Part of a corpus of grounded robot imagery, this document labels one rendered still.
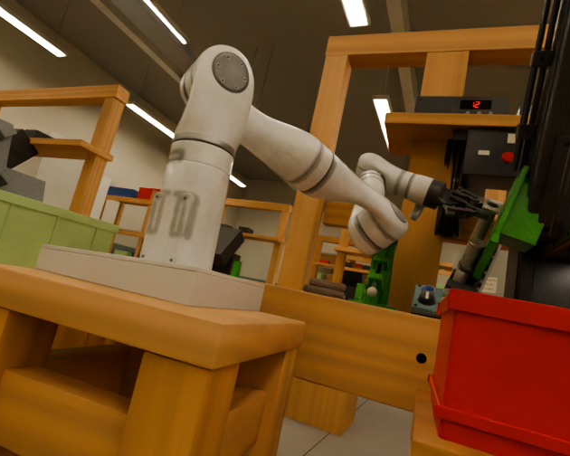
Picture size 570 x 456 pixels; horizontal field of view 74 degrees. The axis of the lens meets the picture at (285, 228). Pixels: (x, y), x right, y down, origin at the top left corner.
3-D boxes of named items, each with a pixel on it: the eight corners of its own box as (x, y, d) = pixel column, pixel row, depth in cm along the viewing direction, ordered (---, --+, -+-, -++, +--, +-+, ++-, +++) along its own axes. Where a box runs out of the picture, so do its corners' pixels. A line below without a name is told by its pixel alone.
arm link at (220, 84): (264, 59, 58) (244, 165, 55) (236, 82, 66) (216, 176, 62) (209, 27, 53) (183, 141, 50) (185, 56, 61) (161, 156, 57)
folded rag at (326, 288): (344, 299, 70) (346, 284, 71) (301, 290, 72) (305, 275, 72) (344, 301, 80) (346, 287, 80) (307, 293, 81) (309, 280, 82)
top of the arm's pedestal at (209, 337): (213, 372, 32) (223, 323, 32) (-43, 294, 42) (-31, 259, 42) (301, 346, 62) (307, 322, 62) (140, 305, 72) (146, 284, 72)
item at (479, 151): (527, 177, 107) (533, 128, 110) (461, 173, 113) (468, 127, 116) (517, 192, 118) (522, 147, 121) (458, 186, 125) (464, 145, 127)
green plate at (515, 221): (527, 266, 79) (566, 176, 80) (486, 250, 82) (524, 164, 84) (514, 273, 89) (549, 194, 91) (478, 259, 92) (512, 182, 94)
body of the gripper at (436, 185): (425, 185, 95) (464, 198, 91) (434, 173, 100) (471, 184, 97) (417, 210, 99) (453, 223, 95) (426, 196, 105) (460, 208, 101)
